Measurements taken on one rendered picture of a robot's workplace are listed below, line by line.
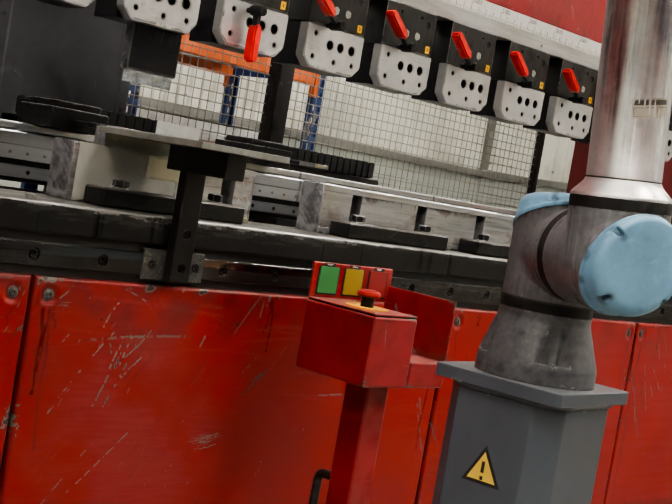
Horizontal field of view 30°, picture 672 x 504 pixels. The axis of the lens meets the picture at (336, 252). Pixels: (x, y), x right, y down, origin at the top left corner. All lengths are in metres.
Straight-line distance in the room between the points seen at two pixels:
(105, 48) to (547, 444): 1.50
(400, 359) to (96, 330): 0.49
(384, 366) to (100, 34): 1.03
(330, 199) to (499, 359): 0.93
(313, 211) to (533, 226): 0.92
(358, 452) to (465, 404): 0.58
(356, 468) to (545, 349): 0.67
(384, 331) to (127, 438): 0.44
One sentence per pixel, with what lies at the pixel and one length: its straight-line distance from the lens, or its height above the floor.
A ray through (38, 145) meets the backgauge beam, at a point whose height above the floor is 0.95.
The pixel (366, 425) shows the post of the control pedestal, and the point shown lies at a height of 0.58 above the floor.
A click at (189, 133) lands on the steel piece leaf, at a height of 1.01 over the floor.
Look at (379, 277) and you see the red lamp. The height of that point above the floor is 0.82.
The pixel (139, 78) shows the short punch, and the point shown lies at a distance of 2.12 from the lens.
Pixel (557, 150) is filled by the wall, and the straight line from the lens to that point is 10.22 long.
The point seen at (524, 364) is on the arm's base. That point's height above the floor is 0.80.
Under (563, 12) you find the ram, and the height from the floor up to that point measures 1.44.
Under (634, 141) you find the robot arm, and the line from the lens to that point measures 1.43.
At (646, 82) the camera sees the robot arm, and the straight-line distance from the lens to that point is 1.43.
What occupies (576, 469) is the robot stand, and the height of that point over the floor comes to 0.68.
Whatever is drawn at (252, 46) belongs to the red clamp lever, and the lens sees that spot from 2.17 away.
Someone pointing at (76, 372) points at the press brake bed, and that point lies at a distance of 1.95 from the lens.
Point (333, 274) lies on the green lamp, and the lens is 2.12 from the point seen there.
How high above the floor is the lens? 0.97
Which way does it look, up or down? 3 degrees down
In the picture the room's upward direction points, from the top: 10 degrees clockwise
